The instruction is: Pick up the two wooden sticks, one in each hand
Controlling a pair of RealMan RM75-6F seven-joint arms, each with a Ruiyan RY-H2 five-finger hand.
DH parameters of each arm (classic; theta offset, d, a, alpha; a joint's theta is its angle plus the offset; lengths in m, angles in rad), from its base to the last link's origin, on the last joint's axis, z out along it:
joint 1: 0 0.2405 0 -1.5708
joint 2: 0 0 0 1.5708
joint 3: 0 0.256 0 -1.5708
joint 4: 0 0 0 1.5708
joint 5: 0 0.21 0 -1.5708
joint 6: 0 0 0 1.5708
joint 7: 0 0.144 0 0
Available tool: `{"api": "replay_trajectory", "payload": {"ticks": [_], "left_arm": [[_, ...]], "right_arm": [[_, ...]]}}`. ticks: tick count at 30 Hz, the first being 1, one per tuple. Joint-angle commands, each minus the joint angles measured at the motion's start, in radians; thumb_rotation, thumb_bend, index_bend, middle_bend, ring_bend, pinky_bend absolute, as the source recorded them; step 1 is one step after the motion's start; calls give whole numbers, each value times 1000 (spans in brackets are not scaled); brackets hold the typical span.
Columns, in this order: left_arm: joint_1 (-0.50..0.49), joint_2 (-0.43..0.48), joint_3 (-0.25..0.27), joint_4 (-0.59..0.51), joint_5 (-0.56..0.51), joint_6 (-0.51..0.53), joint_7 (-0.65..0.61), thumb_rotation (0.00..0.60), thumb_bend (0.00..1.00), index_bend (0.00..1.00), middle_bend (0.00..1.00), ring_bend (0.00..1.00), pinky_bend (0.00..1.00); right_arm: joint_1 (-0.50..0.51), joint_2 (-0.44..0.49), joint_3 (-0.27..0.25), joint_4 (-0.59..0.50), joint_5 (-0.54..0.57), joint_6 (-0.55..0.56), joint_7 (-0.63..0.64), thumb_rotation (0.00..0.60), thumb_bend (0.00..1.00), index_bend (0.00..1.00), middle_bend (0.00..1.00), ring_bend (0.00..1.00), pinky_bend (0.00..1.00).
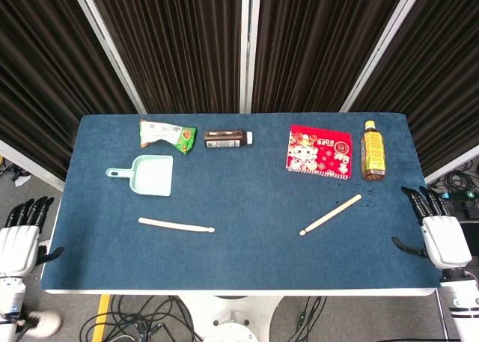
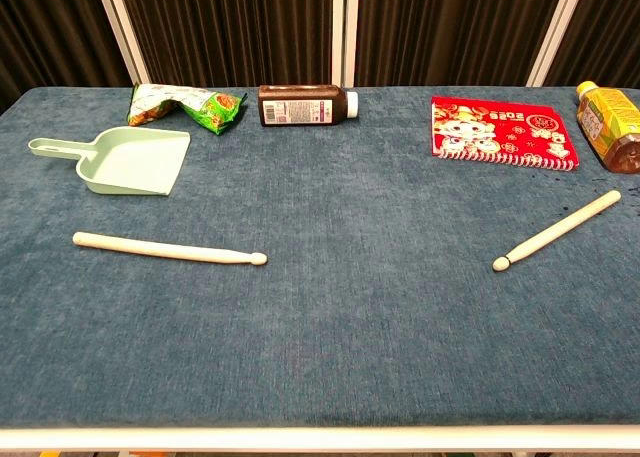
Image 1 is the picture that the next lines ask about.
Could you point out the white shoe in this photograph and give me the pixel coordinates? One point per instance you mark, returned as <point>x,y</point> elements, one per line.
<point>46,323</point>

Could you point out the robot left five-finger hand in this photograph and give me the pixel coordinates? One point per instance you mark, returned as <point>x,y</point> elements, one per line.
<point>18,248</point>

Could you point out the dark pleated partition panel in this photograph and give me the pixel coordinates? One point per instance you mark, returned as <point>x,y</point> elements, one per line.
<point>438,76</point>
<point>318,46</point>
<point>176,46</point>
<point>45,76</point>

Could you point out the mint green plastic dustpan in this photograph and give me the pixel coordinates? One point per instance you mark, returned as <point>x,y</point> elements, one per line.
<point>153,175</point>

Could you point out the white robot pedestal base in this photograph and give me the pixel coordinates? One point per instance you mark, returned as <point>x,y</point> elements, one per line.
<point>232,319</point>

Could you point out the yellow label tea bottle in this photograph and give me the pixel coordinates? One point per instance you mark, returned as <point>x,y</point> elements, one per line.
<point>373,151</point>

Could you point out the green white snack bag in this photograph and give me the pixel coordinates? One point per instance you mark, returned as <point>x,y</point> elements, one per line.
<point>164,134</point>

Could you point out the robot left white arm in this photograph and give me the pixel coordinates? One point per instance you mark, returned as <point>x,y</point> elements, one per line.
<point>9,301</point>

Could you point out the robot right five-finger hand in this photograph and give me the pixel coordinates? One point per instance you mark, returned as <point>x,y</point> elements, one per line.
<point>445,241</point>

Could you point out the wooden drumstick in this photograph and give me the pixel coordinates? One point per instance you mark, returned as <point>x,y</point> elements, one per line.
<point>329,215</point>
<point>176,225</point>

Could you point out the red cartoon pouch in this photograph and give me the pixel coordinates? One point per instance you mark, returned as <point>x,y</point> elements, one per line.
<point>322,151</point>

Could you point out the blue felt table mat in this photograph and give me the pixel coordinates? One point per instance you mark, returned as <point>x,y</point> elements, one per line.
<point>239,259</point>

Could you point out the robot right white arm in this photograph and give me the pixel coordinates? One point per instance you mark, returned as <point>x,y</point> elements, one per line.
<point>462,304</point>

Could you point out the brown bottle white cap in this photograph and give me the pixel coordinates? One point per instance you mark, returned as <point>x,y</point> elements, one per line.
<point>224,139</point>

